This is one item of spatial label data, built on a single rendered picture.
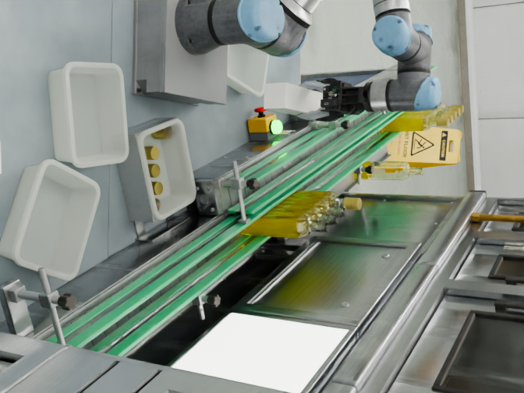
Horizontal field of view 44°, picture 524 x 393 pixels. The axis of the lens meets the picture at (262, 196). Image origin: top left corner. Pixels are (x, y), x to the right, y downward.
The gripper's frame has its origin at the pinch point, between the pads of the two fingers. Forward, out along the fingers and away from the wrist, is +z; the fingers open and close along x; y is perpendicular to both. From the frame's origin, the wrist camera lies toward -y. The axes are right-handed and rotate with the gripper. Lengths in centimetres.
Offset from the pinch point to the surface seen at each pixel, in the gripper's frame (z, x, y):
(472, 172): 104, 4, -617
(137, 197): 29.7, 25.4, 28.2
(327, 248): 2.8, 39.5, -23.1
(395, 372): -34, 59, 21
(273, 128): 25.3, 3.9, -28.7
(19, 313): 23, 47, 68
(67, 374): -20, 44, 95
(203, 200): 24.5, 26.0, 8.5
